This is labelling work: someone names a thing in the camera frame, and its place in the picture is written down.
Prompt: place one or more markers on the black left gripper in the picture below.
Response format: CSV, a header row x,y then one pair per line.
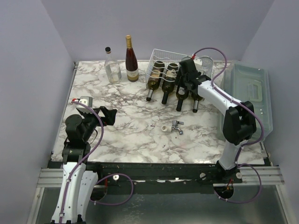
x,y
110,115

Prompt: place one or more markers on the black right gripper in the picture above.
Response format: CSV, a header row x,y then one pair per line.
x,y
184,76

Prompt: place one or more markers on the clear bottle silver stopper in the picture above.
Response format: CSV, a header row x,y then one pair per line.
x,y
207,65
185,58

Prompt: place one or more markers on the clear bottle dark cork stopper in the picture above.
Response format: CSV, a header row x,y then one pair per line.
x,y
112,67

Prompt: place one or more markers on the red wine bottle gold cap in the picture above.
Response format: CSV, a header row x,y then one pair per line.
x,y
131,61

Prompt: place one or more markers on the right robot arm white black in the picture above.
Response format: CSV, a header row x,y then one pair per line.
x,y
239,121

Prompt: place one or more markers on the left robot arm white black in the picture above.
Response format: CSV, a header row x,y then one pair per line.
x,y
78,182

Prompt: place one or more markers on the dark bottle black neck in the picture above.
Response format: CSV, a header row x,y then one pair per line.
x,y
182,94
169,81

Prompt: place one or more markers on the green bottle silver neck rightmost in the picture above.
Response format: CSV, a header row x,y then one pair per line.
x,y
196,99

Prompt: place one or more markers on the green bottle silver neck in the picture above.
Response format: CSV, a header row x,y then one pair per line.
x,y
155,78
196,99

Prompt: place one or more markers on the green bottle silver neck leftmost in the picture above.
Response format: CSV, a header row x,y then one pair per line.
x,y
155,78

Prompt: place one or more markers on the clear plastic storage box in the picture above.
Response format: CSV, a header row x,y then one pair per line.
x,y
247,83

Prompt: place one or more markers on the chrome faucet with white fitting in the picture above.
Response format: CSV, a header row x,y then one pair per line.
x,y
173,127

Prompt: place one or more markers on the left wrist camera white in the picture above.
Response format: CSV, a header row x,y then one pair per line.
x,y
84,100

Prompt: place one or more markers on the white wire wine rack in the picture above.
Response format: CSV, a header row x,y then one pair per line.
x,y
166,57

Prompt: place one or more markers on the aluminium extrusion rail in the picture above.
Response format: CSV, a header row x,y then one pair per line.
x,y
58,178

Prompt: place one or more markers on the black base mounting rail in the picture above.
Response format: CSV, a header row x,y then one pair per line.
x,y
163,178

